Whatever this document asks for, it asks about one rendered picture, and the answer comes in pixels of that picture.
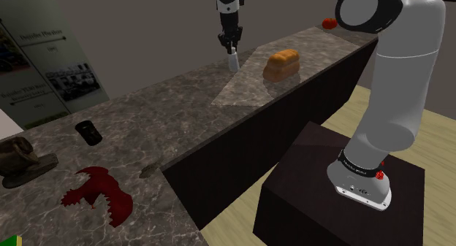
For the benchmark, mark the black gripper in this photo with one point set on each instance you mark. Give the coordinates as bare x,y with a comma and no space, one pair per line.
229,30

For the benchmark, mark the small white bottle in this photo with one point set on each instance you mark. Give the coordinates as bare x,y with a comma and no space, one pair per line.
233,61

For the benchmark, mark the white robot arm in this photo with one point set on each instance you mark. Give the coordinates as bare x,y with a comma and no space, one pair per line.
399,81

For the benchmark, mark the brown bread loaf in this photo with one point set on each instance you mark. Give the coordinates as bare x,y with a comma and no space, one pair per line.
281,65

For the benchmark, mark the red tomato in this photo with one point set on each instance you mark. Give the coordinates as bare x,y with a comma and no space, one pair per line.
329,23

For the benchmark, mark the small brown flat piece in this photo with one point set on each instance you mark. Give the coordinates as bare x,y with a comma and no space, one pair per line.
149,170

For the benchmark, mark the black cup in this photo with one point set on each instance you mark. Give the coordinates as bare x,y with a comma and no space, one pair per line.
89,132

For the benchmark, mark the dark robot stand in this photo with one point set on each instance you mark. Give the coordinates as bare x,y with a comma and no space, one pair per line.
320,199

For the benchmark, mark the dark red bird figure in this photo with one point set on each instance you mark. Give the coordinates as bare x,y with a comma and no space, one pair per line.
103,192

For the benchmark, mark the brown stone figure on base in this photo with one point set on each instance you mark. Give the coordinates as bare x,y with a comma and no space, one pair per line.
19,160

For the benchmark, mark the green and yellow box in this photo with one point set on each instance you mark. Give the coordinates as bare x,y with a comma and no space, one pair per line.
10,241

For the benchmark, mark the wall poster with photos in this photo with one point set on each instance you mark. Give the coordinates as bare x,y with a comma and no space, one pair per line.
42,60

